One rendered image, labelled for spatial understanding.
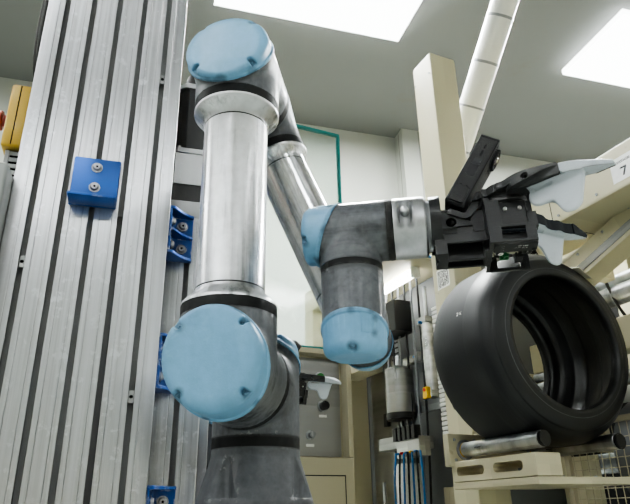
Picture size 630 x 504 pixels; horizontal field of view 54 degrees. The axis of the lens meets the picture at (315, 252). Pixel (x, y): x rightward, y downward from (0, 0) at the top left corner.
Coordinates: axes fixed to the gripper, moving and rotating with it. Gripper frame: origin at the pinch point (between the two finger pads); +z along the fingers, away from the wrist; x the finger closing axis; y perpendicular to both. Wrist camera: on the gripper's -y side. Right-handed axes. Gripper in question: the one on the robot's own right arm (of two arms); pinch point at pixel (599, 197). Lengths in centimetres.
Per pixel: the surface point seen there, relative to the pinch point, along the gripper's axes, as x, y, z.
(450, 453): -134, -1, -15
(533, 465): -108, 9, 5
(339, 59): -237, -293, -58
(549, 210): -127, -81, 28
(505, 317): -100, -30, 3
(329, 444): -152, -9, -55
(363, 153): -332, -286, -51
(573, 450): -137, -1, 22
